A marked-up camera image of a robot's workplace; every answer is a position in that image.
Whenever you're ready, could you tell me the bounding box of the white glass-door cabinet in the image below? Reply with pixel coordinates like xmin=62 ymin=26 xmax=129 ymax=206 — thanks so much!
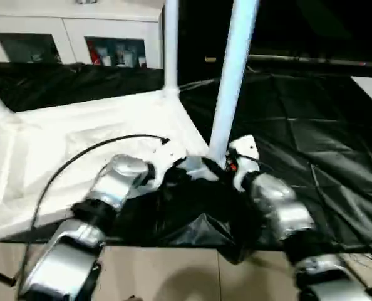
xmin=0 ymin=0 xmax=165 ymax=68

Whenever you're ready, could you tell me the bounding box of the black case with gold label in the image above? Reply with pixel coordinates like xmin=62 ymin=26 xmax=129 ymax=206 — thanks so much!
xmin=178 ymin=0 xmax=252 ymax=85

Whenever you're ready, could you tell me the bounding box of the black work mat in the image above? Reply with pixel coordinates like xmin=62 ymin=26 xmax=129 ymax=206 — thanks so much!
xmin=0 ymin=61 xmax=372 ymax=264

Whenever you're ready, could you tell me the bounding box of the dark metal rod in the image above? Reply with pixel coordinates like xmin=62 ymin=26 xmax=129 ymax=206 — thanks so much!
xmin=248 ymin=55 xmax=372 ymax=68

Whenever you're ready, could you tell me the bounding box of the black left wrist camera cable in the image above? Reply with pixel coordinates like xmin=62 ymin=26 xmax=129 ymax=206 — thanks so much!
xmin=18 ymin=134 xmax=171 ymax=283

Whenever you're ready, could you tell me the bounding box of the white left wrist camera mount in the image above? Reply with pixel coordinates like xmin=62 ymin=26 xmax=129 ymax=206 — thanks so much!
xmin=148 ymin=137 xmax=190 ymax=189

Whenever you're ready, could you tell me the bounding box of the white plastic table top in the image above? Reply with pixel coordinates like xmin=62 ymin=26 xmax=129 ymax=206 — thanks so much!
xmin=0 ymin=87 xmax=220 ymax=251

